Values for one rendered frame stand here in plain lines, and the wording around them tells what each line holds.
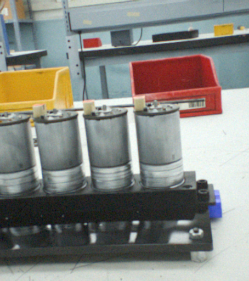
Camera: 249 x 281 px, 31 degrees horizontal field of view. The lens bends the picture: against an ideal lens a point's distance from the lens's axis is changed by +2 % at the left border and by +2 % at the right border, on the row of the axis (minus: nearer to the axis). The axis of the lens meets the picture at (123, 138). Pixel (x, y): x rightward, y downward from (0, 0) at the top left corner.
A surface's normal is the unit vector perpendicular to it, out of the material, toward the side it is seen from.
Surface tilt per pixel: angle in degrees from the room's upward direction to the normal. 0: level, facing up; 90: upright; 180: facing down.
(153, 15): 90
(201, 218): 0
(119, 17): 90
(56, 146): 90
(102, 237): 0
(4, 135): 90
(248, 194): 0
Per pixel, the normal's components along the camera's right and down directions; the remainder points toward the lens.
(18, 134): 0.63, 0.12
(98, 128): -0.26, 0.26
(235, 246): -0.10, -0.97
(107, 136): -0.01, 0.24
